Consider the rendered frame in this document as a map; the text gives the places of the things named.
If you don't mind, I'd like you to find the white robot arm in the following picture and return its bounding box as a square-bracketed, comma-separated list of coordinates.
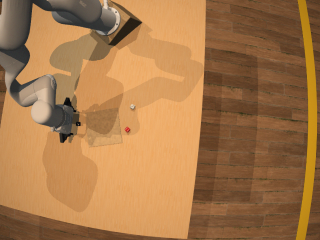
[0, 0, 121, 132]

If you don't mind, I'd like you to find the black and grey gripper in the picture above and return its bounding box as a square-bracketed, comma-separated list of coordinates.
[54, 97, 76, 143]

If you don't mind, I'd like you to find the brown mat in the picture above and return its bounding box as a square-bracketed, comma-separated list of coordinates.
[85, 107, 123, 147]

